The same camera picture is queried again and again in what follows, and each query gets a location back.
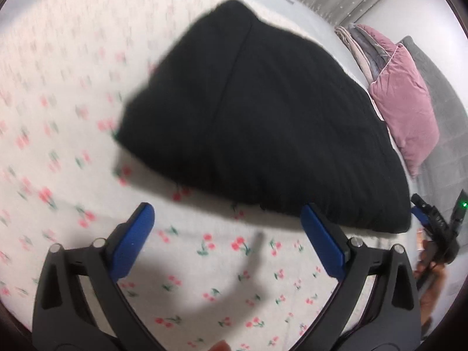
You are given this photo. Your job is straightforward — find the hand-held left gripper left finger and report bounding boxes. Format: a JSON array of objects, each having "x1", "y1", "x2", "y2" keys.
[{"x1": 32, "y1": 202, "x2": 161, "y2": 351}]

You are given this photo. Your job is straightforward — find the pink velvet pillow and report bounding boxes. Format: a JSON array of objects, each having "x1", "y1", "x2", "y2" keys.
[{"x1": 369, "y1": 43, "x2": 440, "y2": 178}]

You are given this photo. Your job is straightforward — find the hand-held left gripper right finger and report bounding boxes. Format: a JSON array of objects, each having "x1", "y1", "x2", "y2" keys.
[{"x1": 300, "y1": 203, "x2": 421, "y2": 351}]

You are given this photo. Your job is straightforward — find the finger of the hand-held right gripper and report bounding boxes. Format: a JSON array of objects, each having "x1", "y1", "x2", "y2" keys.
[{"x1": 410, "y1": 193, "x2": 431, "y2": 227}]

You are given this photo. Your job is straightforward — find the black garment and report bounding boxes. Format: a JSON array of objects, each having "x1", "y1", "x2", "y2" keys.
[{"x1": 113, "y1": 0, "x2": 412, "y2": 234}]

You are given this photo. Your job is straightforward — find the person's right hand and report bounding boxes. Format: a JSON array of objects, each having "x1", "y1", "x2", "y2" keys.
[{"x1": 417, "y1": 239, "x2": 448, "y2": 300}]

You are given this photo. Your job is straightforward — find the cherry print bed sheet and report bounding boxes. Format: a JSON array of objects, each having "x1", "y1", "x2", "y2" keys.
[{"x1": 0, "y1": 0, "x2": 421, "y2": 351}]

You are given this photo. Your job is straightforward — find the folded grey pink blankets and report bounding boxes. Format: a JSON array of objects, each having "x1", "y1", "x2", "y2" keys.
[{"x1": 334, "y1": 24, "x2": 397, "y2": 85}]

